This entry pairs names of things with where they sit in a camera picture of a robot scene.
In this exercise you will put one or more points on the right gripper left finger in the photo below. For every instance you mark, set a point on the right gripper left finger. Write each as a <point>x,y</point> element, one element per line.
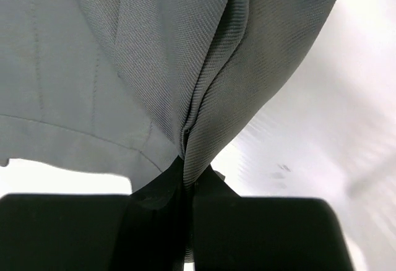
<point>140,231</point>

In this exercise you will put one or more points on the grey pleated skirt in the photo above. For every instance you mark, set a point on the grey pleated skirt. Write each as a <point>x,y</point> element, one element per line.
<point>127,86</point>

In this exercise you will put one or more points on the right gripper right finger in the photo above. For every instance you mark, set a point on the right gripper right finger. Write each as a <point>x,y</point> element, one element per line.
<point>231,232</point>

